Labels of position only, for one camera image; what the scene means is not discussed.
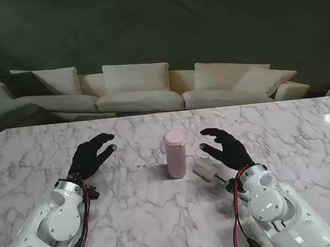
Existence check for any dark grey sofa cushion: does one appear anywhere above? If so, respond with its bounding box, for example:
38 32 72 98
0 69 55 101

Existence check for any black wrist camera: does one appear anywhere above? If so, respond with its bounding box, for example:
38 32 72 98
86 185 102 201
222 177 246 196

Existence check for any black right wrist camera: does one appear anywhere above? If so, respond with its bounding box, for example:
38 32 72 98
222 177 246 196

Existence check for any small cream throw pillow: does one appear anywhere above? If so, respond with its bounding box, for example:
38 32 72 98
231 61 299 100

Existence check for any red black cable bundle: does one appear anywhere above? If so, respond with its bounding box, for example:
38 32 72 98
61 176 106 247
228 166 273 247

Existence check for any cream fabric sofa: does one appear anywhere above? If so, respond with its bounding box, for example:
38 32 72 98
0 41 312 129

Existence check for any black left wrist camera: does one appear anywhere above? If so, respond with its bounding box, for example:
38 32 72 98
86 185 102 201

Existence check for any sponge cup brush green handle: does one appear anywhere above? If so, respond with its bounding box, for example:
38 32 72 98
193 155 236 190

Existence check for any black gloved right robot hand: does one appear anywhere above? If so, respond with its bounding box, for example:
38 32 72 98
198 124 256 176

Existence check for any cream sofa back cushion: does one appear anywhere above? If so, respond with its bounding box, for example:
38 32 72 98
193 56 273 94
102 59 172 97
9 63 83 101

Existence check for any pink thermos body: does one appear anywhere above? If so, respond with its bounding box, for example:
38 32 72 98
164 140 190 180

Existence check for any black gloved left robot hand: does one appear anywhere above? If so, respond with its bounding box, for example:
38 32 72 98
65 133 122 182

